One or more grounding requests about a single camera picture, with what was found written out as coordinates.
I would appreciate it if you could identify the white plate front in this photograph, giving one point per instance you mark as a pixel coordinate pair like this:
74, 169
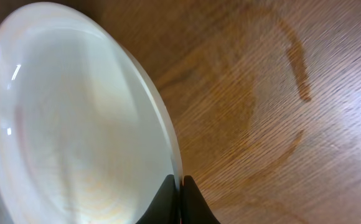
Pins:
84, 134

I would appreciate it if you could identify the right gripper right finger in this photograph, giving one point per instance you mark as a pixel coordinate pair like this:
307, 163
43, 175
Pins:
193, 207

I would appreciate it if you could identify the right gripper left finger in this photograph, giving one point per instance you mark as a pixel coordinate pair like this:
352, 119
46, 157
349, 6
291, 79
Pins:
162, 202

